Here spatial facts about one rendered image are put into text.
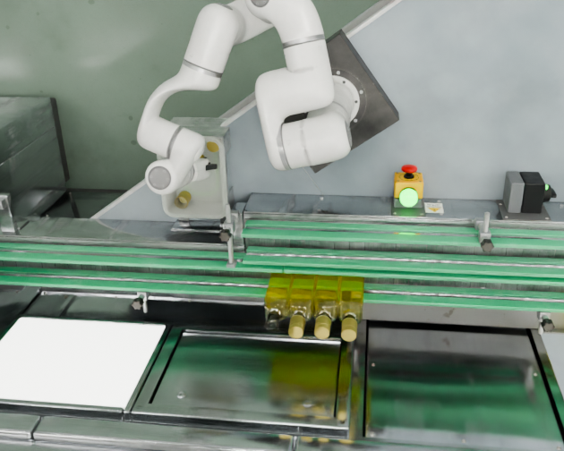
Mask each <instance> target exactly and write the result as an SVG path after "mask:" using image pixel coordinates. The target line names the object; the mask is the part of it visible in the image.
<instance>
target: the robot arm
mask: <svg viewBox="0 0 564 451"><path fill-rule="evenodd" d="M274 26H275V28H276V29H277V31H278V34H279V36H280V38H281V42H282V47H283V50H284V54H285V59H286V66H287V68H286V67H285V68H281V69H277V70H273V71H269V72H265V73H263V74H262V75H261V76H259V78H258V79H257V81H256V83H255V98H256V104H257V108H258V112H259V117H260V121H261V129H262V132H263V137H264V140H265V145H266V150H267V153H268V156H269V161H270V163H271V164H272V166H273V167H274V168H276V169H277V170H280V171H286V170H291V169H296V168H300V167H305V166H316V165H320V164H325V163H328V162H333V161H336V160H339V159H341V158H343V157H345V156H347V154H348V153H349V152H350V149H351V146H352V137H351V132H350V128H349V126H350V122H351V121H352V120H353V119H354V118H355V116H356V114H357V112H358V109H359V104H360V99H359V95H358V92H357V90H356V88H355V86H354V85H353V84H352V83H351V82H350V81H349V80H347V79H345V78H343V77H340V76H335V75H334V76H333V75H332V73H331V69H330V63H329V56H328V51H327V47H326V42H325V37H324V32H323V28H322V26H321V22H320V17H319V15H318V13H317V10H316V8H315V6H314V4H313V3H312V1H311V0H235V1H234V2H232V3H230V4H221V3H214V4H208V5H206V6H205V7H203V8H202V9H201V11H200V13H199V15H198V17H197V20H196V22H195V25H194V28H193V31H192V35H191V38H190V41H189V44H188V47H187V49H186V52H185V55H184V60H183V63H182V66H181V69H180V71H179V73H178V74H177V75H176V76H174V77H173V78H171V79H169V80H167V81H165V82H163V83H162V84H161V85H160V86H158V87H157V88H156V90H155V91H154V92H153V93H152V94H151V96H150V98H149V100H148V102H147V104H146V106H145V108H144V111H143V114H142V117H141V121H140V124H139V127H138V131H137V141H138V142H139V144H140V145H141V146H142V147H143V148H144V149H146V150H149V151H151V152H153V153H155V154H158V155H160V156H162V157H164V158H162V159H159V160H157V161H154V162H153V163H151V164H150V165H149V166H148V168H147V170H146V173H145V180H146V184H147V185H148V187H149V188H150V189H151V190H152V191H153V192H155V193H157V194H161V195H165V194H169V193H171V192H173V191H176V190H178V189H180V188H182V187H184V186H185V185H187V184H189V183H190V182H194V181H199V180H203V179H206V178H208V177H209V171H207V170H213V169H218V165H217V164H211V163H210V162H209V161H208V160H207V158H206V157H203V158H200V157H201V155H202V153H203V151H204V148H205V146H204V145H205V140H204V138H203V136H201V135H200V134H198V133H197V132H194V131H191V130H189V129H186V128H184V127H183V126H180V125H178V124H176V123H172V122H170V121H168V120H166V119H164V118H161V117H159V114H160V111H161V108H162V106H163V105H164V103H165V101H166V100H167V99H168V98H169V97H170V96H171V95H172V94H174V93H176V92H178V91H183V90H201V91H210V90H214V89H216V88H217V87H218V85H219V83H220V81H221V78H222V75H223V71H224V70H225V67H226V62H227V59H228V57H229V55H230V52H231V50H232V47H233V46H236V45H238V44H241V43H243V42H244V41H246V40H249V39H251V38H254V37H256V36H257V35H259V34H261V33H262V32H264V31H266V30H269V29H271V28H273V27H274ZM304 112H308V115H307V118H306V119H303V120H300V121H296V122H292V123H284V120H285V118H286V117H288V116H290V115H296V114H300V113H304Z"/></svg>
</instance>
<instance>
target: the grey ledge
mask: <svg viewBox="0 0 564 451"><path fill-rule="evenodd" d="M536 315H537V311H510V310H492V309H474V308H456V307H439V306H421V305H403V304H385V303H368V302H364V303H363V319H371V320H388V321H404V322H422V323H438V324H455V325H472V326H488V327H505V328H539V323H540V321H539V320H538V318H537V316H536ZM550 319H551V320H552V322H553V324H554V326H555V328H554V329H553V330H552V331H551V332H549V331H546V332H545V331H543V333H544V334H559V335H564V313H562V312H551V316H550Z"/></svg>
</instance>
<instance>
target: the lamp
mask: <svg viewBox="0 0 564 451"><path fill-rule="evenodd" d="M399 198H400V202H401V203H402V204H403V205H404V206H406V207H412V206H413V205H414V204H415V203H416V202H417V200H418V194H417V191H416V190H415V189H414V188H411V187H406V188H405V189H403V190H402V191H401V192H400V193H399Z"/></svg>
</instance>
